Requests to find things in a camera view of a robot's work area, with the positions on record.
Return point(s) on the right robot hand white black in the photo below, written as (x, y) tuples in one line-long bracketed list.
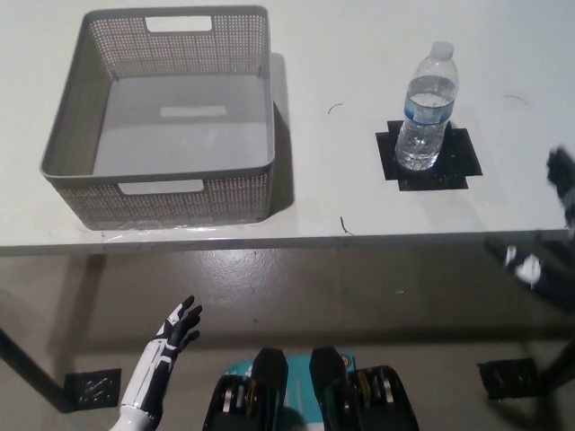
[(561, 170)]

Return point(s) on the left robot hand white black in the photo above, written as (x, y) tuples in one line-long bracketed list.
[(155, 363)]

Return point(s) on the clear plastic water bottle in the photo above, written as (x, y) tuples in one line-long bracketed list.
[(422, 134)]

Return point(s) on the black tape patch on table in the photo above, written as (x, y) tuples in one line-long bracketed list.
[(456, 157)]

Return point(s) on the black robot body block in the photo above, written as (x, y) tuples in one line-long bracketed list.
[(332, 381), (267, 381)]

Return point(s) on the dark metal table leg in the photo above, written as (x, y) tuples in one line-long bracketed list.
[(31, 370)]

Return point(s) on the clear tape strip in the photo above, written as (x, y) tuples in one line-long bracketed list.
[(148, 233)]

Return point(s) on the black teal robot legs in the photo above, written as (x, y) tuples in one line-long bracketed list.
[(298, 390)]

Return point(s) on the grey perforated plastic basket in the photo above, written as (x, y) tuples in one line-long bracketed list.
[(81, 148)]

